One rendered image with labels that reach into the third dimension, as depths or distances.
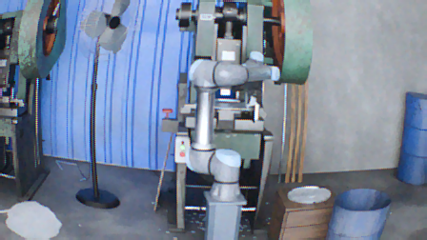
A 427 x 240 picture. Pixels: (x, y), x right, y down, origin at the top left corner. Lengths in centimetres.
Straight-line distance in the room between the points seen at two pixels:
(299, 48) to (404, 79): 229
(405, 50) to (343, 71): 97
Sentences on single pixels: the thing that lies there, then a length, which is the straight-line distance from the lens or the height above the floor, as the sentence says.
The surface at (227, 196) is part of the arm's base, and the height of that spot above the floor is 48.
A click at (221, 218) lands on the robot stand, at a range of 285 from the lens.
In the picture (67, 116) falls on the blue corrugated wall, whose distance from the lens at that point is 484.
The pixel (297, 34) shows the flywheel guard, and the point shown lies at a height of 127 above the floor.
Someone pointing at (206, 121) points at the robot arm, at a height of 81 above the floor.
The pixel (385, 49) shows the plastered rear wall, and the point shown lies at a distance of 514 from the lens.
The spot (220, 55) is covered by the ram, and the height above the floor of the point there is 106.
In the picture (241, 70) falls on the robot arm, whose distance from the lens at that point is 277.
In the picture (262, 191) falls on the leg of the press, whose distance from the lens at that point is 345.
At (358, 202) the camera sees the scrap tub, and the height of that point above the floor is 39.
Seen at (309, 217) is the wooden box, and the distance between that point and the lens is 309.
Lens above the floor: 137
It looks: 11 degrees down
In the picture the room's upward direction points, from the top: 4 degrees clockwise
